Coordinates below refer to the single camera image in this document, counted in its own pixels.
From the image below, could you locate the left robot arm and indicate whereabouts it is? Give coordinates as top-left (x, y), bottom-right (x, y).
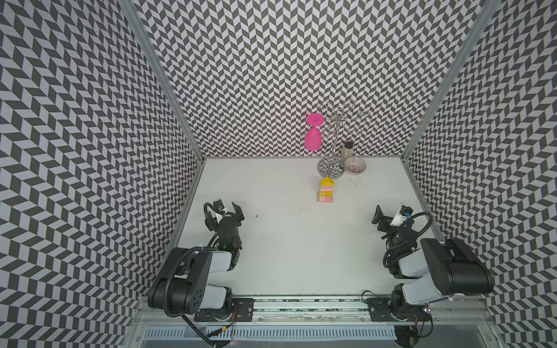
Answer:
top-left (147, 200), bottom-right (245, 321)

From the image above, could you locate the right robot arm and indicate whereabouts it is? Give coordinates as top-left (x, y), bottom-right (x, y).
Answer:
top-left (365, 205), bottom-right (495, 322)

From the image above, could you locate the spice jar black lid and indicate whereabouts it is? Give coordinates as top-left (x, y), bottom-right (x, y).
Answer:
top-left (339, 141), bottom-right (354, 163)

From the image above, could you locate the yellow wedge block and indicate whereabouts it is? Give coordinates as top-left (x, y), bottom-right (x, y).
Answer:
top-left (320, 177), bottom-right (334, 187)

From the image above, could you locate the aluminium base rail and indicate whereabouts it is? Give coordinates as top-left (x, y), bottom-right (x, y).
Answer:
top-left (125, 294), bottom-right (497, 348)

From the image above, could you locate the pink plastic wine glass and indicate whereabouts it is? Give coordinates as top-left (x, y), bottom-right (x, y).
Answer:
top-left (305, 113), bottom-right (325, 152)

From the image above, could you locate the pink striped bowl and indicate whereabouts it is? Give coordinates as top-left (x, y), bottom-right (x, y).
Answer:
top-left (344, 157), bottom-right (367, 175)

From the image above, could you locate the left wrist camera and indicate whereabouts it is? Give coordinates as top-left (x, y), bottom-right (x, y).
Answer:
top-left (213, 200), bottom-right (228, 215)

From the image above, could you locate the chrome glass holder stand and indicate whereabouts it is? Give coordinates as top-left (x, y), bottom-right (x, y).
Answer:
top-left (317, 99), bottom-right (369, 180)

